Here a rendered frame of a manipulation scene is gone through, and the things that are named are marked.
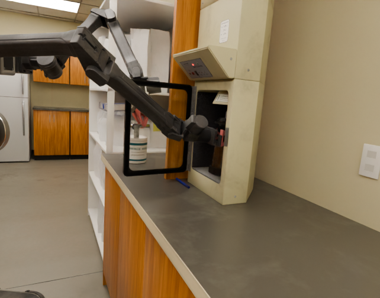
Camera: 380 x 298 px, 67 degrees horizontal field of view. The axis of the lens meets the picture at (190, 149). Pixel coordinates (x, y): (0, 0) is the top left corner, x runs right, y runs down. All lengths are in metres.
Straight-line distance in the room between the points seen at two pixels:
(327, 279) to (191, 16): 1.14
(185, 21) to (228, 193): 0.78
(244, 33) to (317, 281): 0.79
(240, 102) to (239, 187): 0.32
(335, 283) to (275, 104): 0.96
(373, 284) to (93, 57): 0.92
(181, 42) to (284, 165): 0.75
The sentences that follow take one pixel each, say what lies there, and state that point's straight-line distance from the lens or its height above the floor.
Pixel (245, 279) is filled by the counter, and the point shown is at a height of 0.94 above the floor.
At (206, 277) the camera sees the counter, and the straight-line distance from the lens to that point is 0.70.
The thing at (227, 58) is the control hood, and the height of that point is 1.48.
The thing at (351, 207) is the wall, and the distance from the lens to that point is 1.26.
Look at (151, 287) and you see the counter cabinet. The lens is 1.13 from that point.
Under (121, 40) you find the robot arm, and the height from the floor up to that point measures 1.58.
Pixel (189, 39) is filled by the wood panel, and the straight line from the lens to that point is 1.40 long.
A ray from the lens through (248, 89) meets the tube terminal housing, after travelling 1.09.
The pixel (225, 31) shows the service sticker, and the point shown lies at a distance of 1.16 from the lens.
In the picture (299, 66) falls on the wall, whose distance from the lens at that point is 1.45.
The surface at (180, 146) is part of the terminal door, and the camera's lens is 1.31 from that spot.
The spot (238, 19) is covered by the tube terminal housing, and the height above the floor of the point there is 1.61.
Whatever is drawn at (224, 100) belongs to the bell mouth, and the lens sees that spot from 1.16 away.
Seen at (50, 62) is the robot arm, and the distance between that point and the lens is 1.47.
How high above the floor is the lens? 1.33
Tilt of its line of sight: 10 degrees down
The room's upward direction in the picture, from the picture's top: 4 degrees clockwise
